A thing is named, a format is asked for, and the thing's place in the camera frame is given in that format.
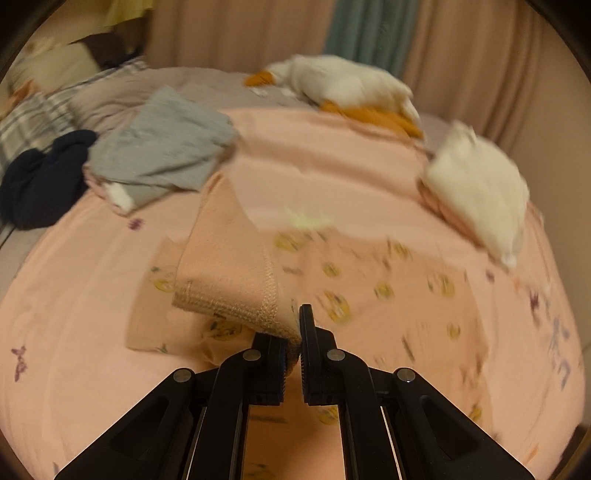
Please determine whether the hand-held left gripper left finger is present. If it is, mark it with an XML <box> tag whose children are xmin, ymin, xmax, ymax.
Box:
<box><xmin>54</xmin><ymin>331</ymin><xmax>287</xmax><ymax>480</ymax></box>

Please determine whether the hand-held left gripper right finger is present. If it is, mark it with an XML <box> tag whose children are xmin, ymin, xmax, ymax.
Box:
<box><xmin>299</xmin><ymin>304</ymin><xmax>535</xmax><ymax>480</ymax></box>

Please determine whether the pink duck-print garment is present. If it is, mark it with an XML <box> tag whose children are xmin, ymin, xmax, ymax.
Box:
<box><xmin>126</xmin><ymin>173</ymin><xmax>491</xmax><ymax>428</ymax></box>

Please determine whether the pink printed bed sheet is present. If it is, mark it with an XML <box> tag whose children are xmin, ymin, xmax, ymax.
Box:
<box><xmin>0</xmin><ymin>106</ymin><xmax>585</xmax><ymax>480</ymax></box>

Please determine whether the plain pink folded garment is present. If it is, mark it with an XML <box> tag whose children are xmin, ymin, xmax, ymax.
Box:
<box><xmin>418</xmin><ymin>179</ymin><xmax>481</xmax><ymax>237</ymax></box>

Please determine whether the white folded garment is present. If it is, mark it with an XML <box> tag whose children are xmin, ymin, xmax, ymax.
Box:
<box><xmin>422</xmin><ymin>121</ymin><xmax>532</xmax><ymax>271</ymax></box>

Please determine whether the grey garment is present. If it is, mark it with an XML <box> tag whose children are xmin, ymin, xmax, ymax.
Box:
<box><xmin>88</xmin><ymin>87</ymin><xmax>239</xmax><ymax>213</ymax></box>

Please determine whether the white and orange plush garment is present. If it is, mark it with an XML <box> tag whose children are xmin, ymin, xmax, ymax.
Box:
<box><xmin>244</xmin><ymin>54</ymin><xmax>424</xmax><ymax>139</ymax></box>

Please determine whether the dark navy garment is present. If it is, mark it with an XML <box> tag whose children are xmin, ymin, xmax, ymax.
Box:
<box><xmin>0</xmin><ymin>130</ymin><xmax>99</xmax><ymax>230</ymax></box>

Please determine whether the mauve grey blanket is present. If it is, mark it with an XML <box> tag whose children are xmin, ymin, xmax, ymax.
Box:
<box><xmin>68</xmin><ymin>68</ymin><xmax>319</xmax><ymax>136</ymax></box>

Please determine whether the teal curtain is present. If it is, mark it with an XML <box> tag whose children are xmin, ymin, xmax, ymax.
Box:
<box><xmin>323</xmin><ymin>0</ymin><xmax>419</xmax><ymax>80</ymax></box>

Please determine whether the striped grey bedding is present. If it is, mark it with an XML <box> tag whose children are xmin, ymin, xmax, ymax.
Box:
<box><xmin>0</xmin><ymin>58</ymin><xmax>149</xmax><ymax>160</ymax></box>

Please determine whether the beige pink curtain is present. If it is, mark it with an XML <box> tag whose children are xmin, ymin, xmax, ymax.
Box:
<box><xmin>147</xmin><ymin>0</ymin><xmax>575</xmax><ymax>155</ymax></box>

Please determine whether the white pillow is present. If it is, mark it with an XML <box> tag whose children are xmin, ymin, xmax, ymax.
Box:
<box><xmin>9</xmin><ymin>41</ymin><xmax>103</xmax><ymax>89</ymax></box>

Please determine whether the yellow cloth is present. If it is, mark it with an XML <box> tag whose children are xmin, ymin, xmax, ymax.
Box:
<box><xmin>103</xmin><ymin>0</ymin><xmax>156</xmax><ymax>29</ymax></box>

